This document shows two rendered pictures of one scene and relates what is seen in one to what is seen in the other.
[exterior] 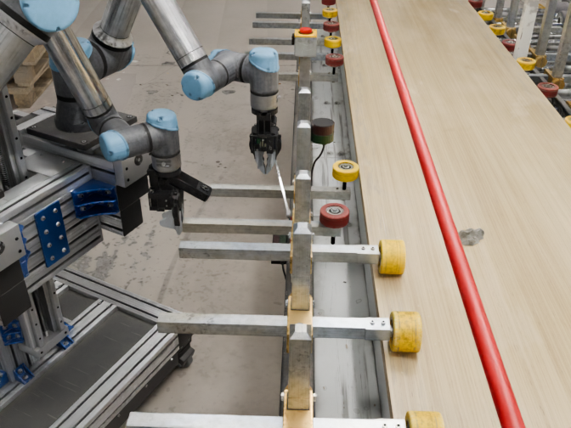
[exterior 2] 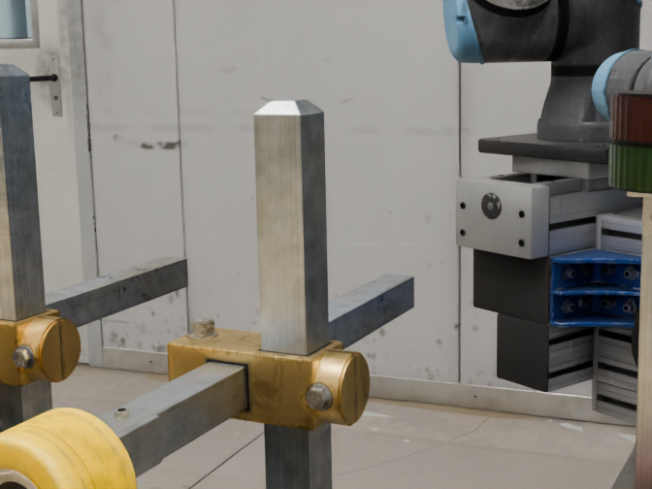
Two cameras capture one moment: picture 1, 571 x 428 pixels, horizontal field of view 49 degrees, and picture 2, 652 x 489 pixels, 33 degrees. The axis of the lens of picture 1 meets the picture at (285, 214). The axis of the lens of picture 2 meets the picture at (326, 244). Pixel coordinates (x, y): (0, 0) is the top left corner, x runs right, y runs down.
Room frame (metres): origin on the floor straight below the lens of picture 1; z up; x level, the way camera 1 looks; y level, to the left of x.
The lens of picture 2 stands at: (1.56, -0.69, 1.18)
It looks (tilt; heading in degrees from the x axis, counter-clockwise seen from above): 10 degrees down; 115
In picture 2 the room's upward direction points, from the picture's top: 1 degrees counter-clockwise
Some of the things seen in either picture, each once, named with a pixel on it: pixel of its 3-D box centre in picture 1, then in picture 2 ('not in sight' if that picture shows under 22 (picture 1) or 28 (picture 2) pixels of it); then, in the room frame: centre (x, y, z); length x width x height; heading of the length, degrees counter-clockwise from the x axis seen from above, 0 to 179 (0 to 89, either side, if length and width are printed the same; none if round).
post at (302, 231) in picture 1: (299, 320); (18, 370); (0.98, -0.03, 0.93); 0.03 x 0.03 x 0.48; 89
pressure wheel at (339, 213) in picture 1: (333, 226); not in sight; (1.44, -0.13, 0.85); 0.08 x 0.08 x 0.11
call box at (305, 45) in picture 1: (305, 44); not in sight; (1.99, -0.06, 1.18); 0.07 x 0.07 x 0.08; 89
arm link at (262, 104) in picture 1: (265, 99); not in sight; (1.58, 0.06, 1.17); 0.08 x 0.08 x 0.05
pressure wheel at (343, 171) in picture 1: (344, 181); not in sight; (1.69, -0.18, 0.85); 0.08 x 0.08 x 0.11
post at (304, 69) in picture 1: (303, 118); not in sight; (1.99, -0.06, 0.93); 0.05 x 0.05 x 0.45; 89
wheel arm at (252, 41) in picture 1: (291, 42); not in sight; (3.19, -0.02, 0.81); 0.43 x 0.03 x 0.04; 89
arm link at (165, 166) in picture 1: (166, 160); not in sight; (1.45, 0.31, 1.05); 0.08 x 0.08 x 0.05
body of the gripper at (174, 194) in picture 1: (166, 187); not in sight; (1.45, 0.32, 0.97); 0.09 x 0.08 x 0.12; 89
